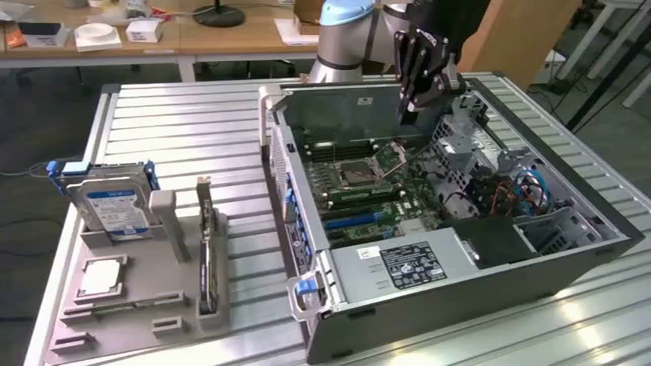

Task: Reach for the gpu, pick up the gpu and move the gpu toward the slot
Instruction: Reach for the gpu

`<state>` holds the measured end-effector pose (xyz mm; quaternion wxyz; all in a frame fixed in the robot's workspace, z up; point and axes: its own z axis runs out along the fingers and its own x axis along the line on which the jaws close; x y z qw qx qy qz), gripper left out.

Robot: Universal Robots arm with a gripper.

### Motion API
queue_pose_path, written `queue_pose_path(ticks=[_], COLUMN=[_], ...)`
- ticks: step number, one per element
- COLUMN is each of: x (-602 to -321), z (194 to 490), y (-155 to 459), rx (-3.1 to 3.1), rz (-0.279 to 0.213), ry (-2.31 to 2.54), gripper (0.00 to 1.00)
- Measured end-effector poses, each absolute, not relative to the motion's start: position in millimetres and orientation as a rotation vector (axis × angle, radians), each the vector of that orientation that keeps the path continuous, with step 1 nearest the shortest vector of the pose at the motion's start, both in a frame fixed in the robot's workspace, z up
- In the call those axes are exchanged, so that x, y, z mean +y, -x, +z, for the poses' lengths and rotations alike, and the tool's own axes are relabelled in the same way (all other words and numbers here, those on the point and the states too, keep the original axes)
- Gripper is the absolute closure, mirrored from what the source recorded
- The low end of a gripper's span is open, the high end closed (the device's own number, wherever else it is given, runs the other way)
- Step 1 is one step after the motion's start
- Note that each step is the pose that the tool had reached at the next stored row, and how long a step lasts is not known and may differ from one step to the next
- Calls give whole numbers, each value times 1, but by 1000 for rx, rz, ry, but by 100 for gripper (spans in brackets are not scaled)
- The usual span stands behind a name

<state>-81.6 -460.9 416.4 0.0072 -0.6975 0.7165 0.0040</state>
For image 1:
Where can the grey power supply unit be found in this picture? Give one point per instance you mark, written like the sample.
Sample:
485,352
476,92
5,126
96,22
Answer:
401,267

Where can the hard disk with blue rails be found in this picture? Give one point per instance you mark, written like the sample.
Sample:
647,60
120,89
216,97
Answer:
109,207

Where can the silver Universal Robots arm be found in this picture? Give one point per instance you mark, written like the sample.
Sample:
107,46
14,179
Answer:
337,42

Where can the silver CPU chip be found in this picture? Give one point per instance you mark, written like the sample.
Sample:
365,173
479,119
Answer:
100,277

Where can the black open PC case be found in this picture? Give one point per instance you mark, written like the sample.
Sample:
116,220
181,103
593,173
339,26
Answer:
457,320

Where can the grey parts rack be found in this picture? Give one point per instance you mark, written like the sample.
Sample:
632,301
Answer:
141,282

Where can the white square box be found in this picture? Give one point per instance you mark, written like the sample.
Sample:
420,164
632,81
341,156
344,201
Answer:
97,38

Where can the wooden desk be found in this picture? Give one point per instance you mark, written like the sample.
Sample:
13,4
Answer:
223,42

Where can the white table frame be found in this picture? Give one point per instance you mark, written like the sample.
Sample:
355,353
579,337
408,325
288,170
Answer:
600,34

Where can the green motherboard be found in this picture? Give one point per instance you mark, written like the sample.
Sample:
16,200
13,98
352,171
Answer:
401,213

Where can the blue case latch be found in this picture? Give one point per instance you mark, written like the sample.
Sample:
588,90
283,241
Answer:
304,287

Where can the white box with black top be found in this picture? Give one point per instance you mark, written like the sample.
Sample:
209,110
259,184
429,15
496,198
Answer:
42,34

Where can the installed green RAM stick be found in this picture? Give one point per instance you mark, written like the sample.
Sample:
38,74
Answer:
356,195

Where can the metal disk bay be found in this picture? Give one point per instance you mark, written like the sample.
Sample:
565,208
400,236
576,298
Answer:
559,232

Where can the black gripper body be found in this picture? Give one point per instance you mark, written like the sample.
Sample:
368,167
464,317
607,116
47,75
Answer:
432,19

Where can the orange box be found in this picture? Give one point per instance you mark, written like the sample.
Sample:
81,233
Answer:
13,39

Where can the black slanted pole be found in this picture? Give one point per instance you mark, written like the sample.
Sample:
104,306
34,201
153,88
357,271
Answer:
604,72

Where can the brown cardboard box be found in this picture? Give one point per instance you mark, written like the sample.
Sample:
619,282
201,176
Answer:
307,11

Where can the black round lamp base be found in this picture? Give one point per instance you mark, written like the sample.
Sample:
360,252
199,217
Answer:
219,16

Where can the CPU socket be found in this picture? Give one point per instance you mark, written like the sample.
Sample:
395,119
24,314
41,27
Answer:
357,174

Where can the black graphics card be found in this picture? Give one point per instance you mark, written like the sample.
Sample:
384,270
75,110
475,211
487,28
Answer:
207,259

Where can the wooden cabinet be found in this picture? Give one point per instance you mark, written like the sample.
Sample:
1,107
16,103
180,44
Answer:
519,42

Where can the open socket cover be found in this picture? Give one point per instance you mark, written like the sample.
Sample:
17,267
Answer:
391,158

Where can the metal drive cage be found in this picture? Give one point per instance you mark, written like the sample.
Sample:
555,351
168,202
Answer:
463,148

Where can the small white printed box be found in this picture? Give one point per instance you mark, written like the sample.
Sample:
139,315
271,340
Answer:
143,31

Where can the blue expansion slot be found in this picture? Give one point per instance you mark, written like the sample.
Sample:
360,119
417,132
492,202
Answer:
351,219

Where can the flat white box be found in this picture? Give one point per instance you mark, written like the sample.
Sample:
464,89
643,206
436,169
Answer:
297,36

